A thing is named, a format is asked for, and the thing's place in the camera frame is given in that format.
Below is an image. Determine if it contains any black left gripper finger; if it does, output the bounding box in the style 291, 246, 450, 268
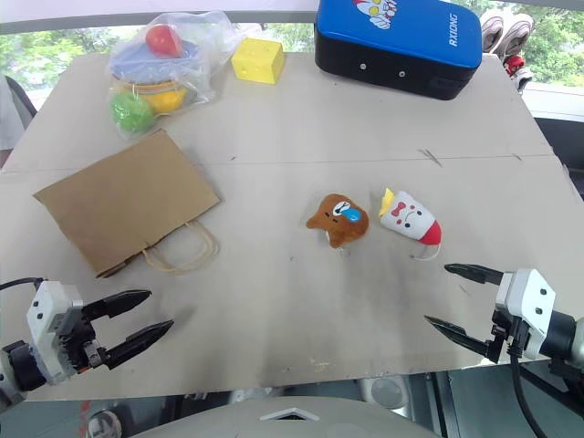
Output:
105, 319, 175, 370
83, 289, 152, 321

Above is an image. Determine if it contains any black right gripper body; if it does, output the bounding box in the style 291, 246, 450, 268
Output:
484, 308, 520, 365

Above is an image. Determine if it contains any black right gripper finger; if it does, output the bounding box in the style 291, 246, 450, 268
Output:
423, 315, 490, 358
443, 263, 505, 287

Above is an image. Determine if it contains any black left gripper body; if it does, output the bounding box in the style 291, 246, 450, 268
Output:
56, 305, 114, 374

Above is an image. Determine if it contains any brown paper bag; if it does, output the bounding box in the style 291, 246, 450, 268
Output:
32, 129, 222, 280

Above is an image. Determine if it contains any clear plastic bag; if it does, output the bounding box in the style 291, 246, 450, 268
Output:
106, 9, 244, 141

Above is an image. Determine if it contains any white red plush toy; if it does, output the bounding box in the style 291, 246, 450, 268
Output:
377, 186, 444, 263

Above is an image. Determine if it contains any grey round knob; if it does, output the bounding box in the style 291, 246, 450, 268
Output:
357, 375, 414, 419

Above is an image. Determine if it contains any brown plush toy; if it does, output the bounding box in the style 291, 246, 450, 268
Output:
305, 193, 370, 250

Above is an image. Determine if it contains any green toy apple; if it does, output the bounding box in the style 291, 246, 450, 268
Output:
109, 90, 156, 134

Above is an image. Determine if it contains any yellow toy fruit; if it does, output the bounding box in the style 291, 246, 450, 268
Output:
145, 84, 190, 115

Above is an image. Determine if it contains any red white small object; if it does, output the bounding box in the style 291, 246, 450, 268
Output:
503, 54, 534, 93

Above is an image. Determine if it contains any blue toy plate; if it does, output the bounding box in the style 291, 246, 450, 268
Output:
110, 38, 204, 87

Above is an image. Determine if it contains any pink grey sneaker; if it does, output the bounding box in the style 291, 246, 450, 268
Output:
478, 10, 506, 56
499, 12, 536, 58

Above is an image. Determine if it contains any blue black cartoon case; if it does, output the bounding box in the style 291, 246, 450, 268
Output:
312, 0, 485, 102

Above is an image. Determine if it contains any red toy tomato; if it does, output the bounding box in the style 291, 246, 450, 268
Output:
145, 25, 185, 58

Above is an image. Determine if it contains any yellow cheese block toy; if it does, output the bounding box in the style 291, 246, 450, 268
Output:
231, 37, 287, 85

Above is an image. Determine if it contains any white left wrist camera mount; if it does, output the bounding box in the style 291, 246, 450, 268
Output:
26, 279, 86, 386

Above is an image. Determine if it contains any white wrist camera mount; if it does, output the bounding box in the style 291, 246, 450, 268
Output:
494, 268, 558, 362
26, 279, 86, 386

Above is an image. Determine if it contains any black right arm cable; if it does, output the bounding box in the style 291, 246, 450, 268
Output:
507, 318, 551, 438

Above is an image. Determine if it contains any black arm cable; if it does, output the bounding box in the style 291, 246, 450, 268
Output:
0, 276, 49, 294
507, 318, 551, 438

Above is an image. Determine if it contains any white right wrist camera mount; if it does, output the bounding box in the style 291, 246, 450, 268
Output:
494, 268, 558, 362

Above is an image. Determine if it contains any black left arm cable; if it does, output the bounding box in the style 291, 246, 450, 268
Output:
0, 276, 49, 294

